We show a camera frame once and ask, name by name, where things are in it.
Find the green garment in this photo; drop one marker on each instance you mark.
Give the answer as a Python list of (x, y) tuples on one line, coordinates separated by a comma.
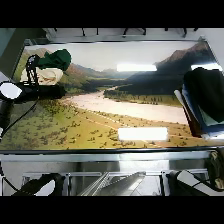
[(56, 59)]

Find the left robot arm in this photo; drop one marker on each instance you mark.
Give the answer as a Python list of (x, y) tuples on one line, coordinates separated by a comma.
[(43, 91)]

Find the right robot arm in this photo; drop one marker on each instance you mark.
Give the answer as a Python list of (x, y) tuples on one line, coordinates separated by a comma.
[(196, 181)]

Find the cream garment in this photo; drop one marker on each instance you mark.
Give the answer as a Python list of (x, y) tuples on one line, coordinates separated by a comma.
[(46, 76)]

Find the blue garment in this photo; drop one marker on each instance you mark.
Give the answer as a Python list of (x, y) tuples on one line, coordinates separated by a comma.
[(195, 111)]

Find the silver frame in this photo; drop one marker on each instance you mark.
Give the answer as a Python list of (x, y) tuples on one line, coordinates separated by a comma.
[(100, 156)]

